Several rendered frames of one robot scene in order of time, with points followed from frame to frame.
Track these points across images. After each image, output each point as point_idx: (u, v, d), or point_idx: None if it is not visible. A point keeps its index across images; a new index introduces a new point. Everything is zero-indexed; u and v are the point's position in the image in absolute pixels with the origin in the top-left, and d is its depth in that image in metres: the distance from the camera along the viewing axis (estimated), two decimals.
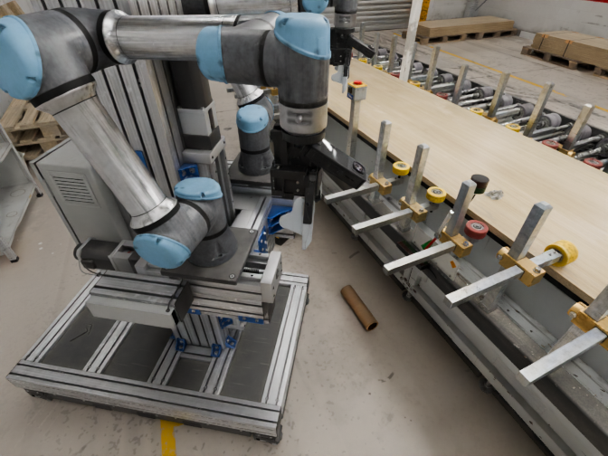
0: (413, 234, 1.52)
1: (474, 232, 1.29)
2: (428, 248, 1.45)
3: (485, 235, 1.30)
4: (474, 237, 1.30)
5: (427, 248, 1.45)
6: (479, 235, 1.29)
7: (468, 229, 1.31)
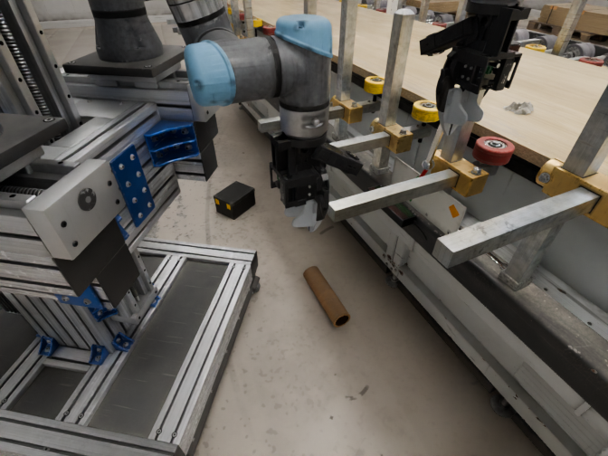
0: (392, 175, 0.97)
1: (490, 153, 0.75)
2: None
3: (508, 158, 0.75)
4: (490, 162, 0.76)
5: None
6: (498, 158, 0.75)
7: (479, 147, 0.76)
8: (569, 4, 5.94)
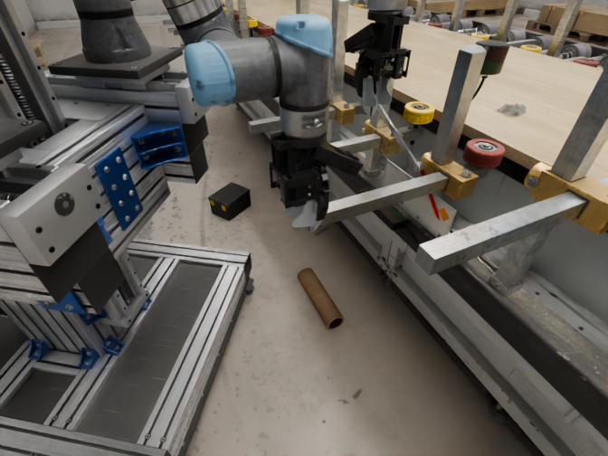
0: (384, 176, 0.97)
1: (480, 156, 0.74)
2: (435, 206, 0.80)
3: (498, 161, 0.75)
4: (480, 165, 0.75)
5: (435, 207, 0.80)
6: (489, 161, 0.74)
7: (470, 150, 0.75)
8: None
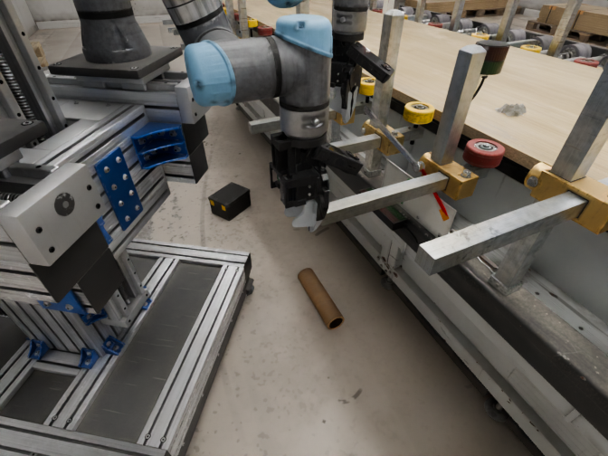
0: (384, 176, 0.97)
1: (480, 156, 0.74)
2: (441, 203, 0.78)
3: (498, 161, 0.75)
4: (480, 165, 0.75)
5: (441, 204, 0.78)
6: (489, 161, 0.74)
7: (470, 150, 0.75)
8: None
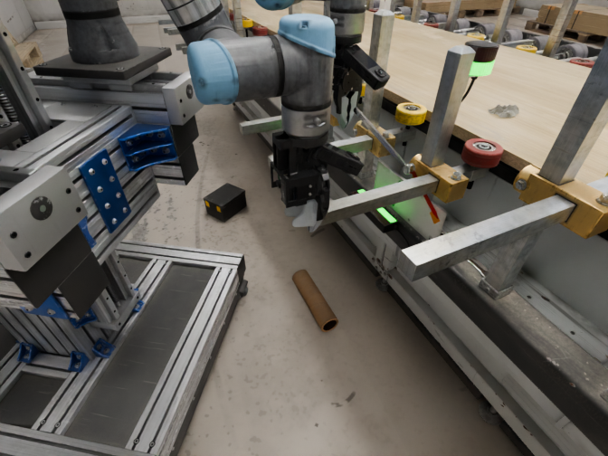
0: (375, 178, 0.96)
1: (479, 156, 0.73)
2: (432, 205, 0.77)
3: (498, 161, 0.74)
4: (479, 165, 0.74)
5: (432, 206, 0.77)
6: (487, 161, 0.74)
7: (468, 150, 0.75)
8: None
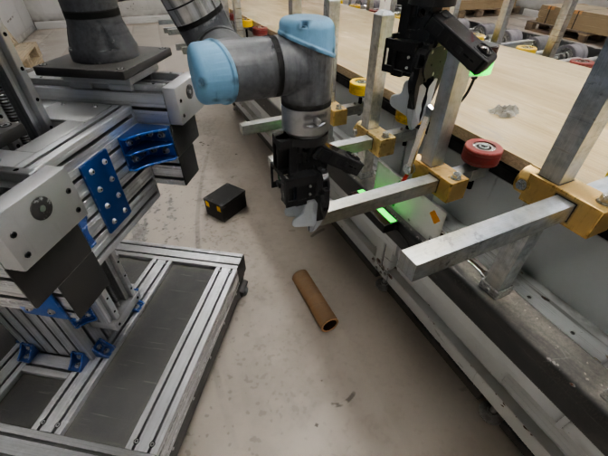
0: (375, 178, 0.96)
1: (479, 156, 0.73)
2: None
3: (498, 161, 0.74)
4: (479, 165, 0.74)
5: None
6: (487, 161, 0.74)
7: (468, 150, 0.75)
8: None
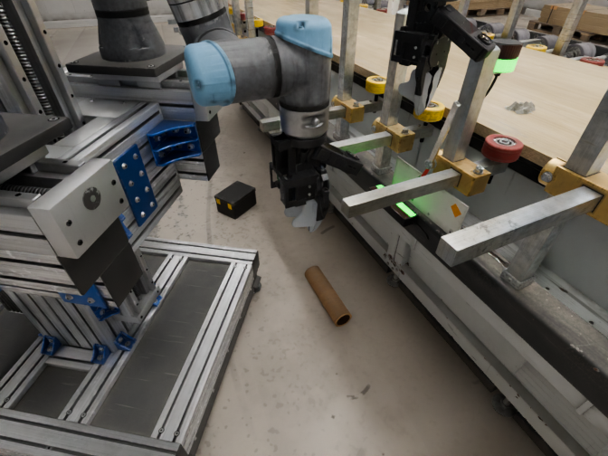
0: (394, 174, 0.98)
1: (500, 150, 0.76)
2: None
3: (517, 156, 0.76)
4: (499, 159, 0.77)
5: None
6: (508, 156, 0.76)
7: (489, 146, 0.77)
8: (569, 4, 5.94)
